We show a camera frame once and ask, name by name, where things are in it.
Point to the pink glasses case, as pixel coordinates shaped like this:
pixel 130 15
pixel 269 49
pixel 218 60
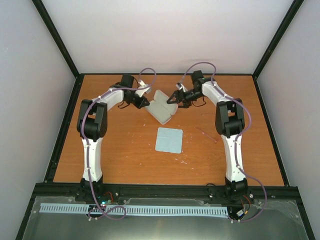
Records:
pixel 160 109

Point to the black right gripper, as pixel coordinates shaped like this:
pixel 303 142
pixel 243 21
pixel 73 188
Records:
pixel 177 94

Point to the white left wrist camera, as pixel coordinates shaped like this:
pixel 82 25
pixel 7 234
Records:
pixel 143 88

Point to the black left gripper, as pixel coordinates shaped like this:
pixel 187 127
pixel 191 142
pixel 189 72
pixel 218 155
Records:
pixel 140 104

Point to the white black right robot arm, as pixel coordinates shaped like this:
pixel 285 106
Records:
pixel 229 124

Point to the light blue cleaning cloth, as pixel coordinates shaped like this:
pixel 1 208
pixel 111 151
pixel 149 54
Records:
pixel 169 140

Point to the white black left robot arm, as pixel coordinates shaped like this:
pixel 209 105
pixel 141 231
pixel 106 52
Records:
pixel 92 125

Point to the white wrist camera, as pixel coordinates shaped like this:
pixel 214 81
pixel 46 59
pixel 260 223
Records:
pixel 181 87
pixel 143 88

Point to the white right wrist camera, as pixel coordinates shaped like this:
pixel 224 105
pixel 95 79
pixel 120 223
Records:
pixel 181 87

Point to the pink transparent sunglasses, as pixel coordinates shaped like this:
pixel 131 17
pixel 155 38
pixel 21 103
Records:
pixel 205 132

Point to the light blue slotted cable duct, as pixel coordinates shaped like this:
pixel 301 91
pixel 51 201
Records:
pixel 137 210

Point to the metal base plate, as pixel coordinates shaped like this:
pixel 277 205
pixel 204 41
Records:
pixel 274 220

